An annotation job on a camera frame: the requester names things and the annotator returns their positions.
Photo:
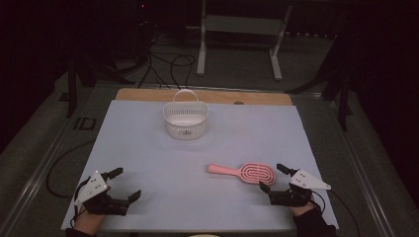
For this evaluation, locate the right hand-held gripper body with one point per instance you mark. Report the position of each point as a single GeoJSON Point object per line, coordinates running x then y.
{"type": "Point", "coordinates": [308, 180]}

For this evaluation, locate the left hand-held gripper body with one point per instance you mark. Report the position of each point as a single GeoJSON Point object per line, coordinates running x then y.
{"type": "Point", "coordinates": [90, 189]}

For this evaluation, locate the pink hairbrush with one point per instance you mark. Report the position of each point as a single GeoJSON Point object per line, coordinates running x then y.
{"type": "Point", "coordinates": [230, 170]}

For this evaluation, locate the person's right hand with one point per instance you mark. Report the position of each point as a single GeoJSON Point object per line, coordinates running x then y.
{"type": "Point", "coordinates": [301, 210]}

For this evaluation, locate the person's left hand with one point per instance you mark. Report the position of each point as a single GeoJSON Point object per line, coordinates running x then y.
{"type": "Point", "coordinates": [88, 221]}

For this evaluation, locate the black square floor plate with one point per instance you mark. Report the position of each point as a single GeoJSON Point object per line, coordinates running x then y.
{"type": "Point", "coordinates": [76, 123]}

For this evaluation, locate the black tripod stand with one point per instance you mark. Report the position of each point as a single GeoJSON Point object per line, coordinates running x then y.
{"type": "Point", "coordinates": [342, 105]}
{"type": "Point", "coordinates": [70, 95]}

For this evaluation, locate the white plastic basket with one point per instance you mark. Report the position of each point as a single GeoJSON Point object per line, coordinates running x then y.
{"type": "Point", "coordinates": [186, 131]}

